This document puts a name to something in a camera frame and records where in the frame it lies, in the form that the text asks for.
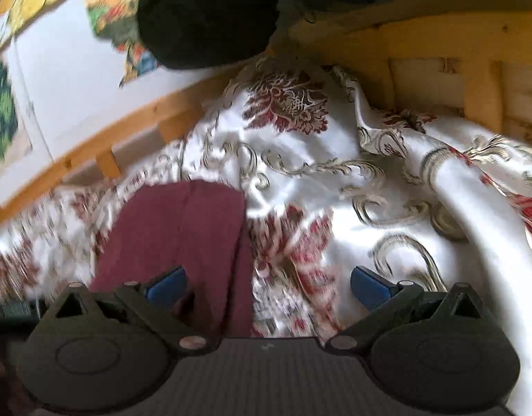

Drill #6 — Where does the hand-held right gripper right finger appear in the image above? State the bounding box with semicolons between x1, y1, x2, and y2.
324;266;484;353

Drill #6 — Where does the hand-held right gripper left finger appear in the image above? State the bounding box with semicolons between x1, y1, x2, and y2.
53;266;213;354

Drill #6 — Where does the maroon long-sleeve sweater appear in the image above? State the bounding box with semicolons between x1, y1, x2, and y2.
89;181;255;339

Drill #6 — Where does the floral white satin bedspread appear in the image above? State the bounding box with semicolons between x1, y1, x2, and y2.
0;54;532;416

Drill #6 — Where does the black cloth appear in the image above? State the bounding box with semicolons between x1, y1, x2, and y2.
137;0;379;70

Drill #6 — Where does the white wall pipe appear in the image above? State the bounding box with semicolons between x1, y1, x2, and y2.
14;41;55;162

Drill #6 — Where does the cartoon figure wall poster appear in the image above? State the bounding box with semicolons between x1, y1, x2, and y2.
0;60;34;179

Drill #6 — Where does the wooden bed frame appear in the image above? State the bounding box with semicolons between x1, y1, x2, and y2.
0;0;532;227

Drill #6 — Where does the floral colourful wall poster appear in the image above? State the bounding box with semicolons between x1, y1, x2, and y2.
84;0;163;89

